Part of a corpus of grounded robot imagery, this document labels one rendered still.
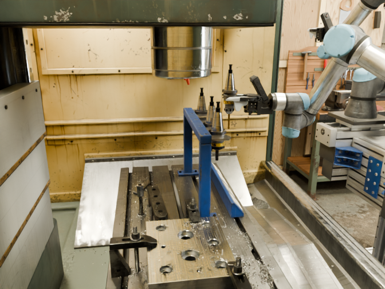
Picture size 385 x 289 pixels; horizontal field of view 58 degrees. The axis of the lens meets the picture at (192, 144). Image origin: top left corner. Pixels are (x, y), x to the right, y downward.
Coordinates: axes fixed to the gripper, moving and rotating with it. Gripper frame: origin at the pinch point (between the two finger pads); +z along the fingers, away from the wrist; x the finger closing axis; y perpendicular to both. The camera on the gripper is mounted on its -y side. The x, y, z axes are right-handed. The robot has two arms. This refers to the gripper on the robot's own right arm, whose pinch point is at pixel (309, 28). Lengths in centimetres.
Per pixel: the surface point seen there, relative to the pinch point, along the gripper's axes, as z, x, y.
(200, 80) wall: 0, -78, 17
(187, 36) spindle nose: -98, -126, -14
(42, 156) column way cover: -60, -165, 18
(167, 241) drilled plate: -95, -139, 41
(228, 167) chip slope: -14, -73, 68
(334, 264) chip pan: -93, -72, 81
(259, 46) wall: -9.4, -44.4, 3.2
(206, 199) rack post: -76, -117, 44
